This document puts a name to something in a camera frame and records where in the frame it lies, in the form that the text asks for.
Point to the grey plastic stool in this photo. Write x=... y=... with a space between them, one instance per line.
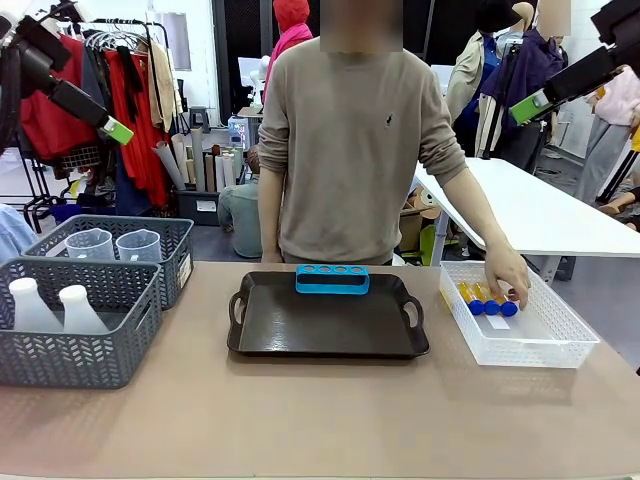
x=200 y=119

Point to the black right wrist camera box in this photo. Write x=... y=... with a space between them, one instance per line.
x=617 y=17

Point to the mannequin in beige coat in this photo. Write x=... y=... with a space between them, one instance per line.
x=475 y=75

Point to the person's left hand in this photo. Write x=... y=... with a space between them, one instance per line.
x=507 y=275

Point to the grey basket with label sticker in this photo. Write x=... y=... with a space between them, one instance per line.
x=175 y=270

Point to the figure in pink red hoodie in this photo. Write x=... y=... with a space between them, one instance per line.
x=292 y=35

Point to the dark brown serving tray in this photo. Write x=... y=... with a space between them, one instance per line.
x=325 y=325

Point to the red dress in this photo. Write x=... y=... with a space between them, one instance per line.
x=140 y=140

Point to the red shirt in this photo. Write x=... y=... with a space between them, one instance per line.
x=50 y=125

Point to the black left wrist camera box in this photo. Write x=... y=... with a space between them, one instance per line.
x=45 y=42

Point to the white paper label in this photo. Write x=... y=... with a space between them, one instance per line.
x=497 y=323

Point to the white plastic conical flask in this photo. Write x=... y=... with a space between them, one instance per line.
x=82 y=317
x=30 y=312

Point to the white table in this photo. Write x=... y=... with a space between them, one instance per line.
x=550 y=215

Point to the person's right forearm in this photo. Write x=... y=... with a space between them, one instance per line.
x=270 y=215

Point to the orange tube with blue cap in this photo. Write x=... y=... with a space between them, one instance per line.
x=492 y=306
x=509 y=309
x=475 y=307

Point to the grey paper roll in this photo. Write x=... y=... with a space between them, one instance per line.
x=198 y=160

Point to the cardboard box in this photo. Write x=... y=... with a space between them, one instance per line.
x=411 y=225

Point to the black bin of rolls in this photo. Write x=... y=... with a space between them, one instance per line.
x=197 y=207

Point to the seated person in denim jacket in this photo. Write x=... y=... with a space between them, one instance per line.
x=242 y=210

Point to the blue test tube rack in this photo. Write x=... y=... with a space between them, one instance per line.
x=332 y=287

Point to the grey basket holding flasks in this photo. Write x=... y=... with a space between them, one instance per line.
x=75 y=360

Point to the person in beige sweater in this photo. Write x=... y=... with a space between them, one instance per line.
x=350 y=150

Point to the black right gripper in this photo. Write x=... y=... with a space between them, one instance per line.
x=631 y=50

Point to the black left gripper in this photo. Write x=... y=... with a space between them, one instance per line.
x=37 y=70

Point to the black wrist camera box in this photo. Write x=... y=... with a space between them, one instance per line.
x=617 y=17
x=45 y=42

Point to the beige hanging garment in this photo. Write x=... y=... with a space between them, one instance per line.
x=162 y=90

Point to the white paper roll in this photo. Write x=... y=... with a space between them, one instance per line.
x=169 y=165

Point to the white basket label sticker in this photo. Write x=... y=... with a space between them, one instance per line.
x=185 y=270

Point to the light blue shirt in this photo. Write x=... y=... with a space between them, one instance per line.
x=15 y=235

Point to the clear plastic measuring beaker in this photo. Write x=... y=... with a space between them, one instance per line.
x=90 y=245
x=139 y=247

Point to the clear plastic basket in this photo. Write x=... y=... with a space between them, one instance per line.
x=550 y=350

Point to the black clothes rack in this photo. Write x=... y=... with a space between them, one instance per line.
x=125 y=24

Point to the person's left forearm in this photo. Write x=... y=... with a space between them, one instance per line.
x=475 y=210

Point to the person's right hand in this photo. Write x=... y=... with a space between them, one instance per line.
x=272 y=257

